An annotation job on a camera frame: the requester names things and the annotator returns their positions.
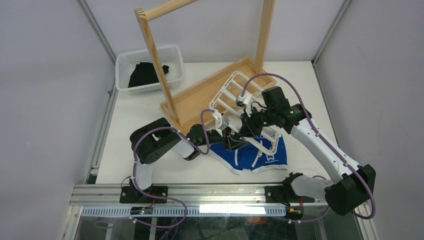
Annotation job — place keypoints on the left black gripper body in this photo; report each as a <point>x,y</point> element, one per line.
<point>214,137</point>

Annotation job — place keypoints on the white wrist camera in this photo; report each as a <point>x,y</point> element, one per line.
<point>221,121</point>
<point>243,100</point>

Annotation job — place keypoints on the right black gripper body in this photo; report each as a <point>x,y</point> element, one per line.
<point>257,120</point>

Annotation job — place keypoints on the blue boxer underwear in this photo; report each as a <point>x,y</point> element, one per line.
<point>250,158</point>

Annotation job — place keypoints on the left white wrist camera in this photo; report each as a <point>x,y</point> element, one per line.
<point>221,121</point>

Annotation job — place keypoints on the white plastic clip hanger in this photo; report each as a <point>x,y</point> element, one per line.
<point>225,102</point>

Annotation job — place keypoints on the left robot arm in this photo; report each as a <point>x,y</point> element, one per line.
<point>150,142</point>

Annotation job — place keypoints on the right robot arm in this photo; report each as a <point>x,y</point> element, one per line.
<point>349,184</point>

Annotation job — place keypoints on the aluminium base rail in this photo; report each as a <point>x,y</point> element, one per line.
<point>191,200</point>

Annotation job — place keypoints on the black garment in basket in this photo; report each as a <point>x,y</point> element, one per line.
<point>143,74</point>

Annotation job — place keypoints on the white perforated plastic basket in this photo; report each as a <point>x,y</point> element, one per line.
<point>171,62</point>

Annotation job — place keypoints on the wooden hanger stand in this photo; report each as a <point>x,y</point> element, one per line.
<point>184,108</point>

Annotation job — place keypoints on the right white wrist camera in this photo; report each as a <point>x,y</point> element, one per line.
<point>243,100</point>

